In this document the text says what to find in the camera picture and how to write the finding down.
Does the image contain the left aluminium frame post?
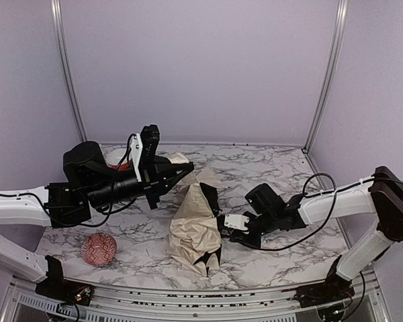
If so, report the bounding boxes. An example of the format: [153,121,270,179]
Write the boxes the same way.
[50,0,87,142]

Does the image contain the front aluminium rail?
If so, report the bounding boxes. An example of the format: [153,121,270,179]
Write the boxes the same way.
[0,270,391,321]

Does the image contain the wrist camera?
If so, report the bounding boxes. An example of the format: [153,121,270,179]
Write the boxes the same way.
[217,214,250,234]
[126,124,160,182]

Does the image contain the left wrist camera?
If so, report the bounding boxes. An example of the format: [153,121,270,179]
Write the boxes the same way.
[126,124,160,182]

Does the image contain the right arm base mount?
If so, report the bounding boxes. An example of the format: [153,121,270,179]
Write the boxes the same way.
[294,283,355,308]

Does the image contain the aluminium frame post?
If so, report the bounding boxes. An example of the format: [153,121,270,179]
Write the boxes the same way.
[303,0,349,154]
[50,0,87,142]

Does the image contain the right aluminium frame post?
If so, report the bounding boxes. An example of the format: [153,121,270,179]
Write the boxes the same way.
[303,0,349,154]

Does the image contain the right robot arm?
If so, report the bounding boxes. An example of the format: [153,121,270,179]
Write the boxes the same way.
[224,166,403,297]

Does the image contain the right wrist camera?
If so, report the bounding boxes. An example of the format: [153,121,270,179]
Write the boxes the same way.
[217,214,250,234]

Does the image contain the beige folding umbrella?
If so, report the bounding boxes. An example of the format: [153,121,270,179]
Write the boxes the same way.
[169,167,224,276]

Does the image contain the orange white bowl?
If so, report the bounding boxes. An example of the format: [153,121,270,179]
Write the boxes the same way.
[106,148,133,172]

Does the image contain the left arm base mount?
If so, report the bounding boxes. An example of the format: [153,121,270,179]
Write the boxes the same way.
[35,280,94,306]

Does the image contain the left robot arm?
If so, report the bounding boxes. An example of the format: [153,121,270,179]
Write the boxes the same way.
[0,141,194,283]

